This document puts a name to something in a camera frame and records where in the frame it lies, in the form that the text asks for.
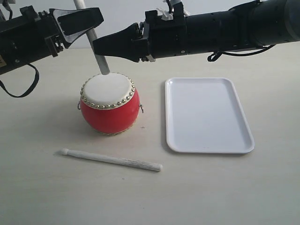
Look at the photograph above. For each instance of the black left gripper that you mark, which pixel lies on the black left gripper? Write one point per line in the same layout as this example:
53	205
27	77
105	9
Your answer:
39	37

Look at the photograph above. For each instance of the white rectangular plastic tray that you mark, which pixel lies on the white rectangular plastic tray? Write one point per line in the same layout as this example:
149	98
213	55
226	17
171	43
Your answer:
204	115

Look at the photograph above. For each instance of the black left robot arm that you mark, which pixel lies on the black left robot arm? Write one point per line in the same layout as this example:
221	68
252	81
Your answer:
9	59

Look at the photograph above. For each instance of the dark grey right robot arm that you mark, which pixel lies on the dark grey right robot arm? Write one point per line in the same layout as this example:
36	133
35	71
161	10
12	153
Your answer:
244	30

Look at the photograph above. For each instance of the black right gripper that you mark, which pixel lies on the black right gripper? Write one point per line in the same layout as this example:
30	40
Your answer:
153	39

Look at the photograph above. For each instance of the small red drum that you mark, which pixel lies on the small red drum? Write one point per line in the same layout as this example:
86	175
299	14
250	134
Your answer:
110	103

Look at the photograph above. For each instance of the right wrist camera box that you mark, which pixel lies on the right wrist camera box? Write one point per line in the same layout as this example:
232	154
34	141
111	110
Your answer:
168	14

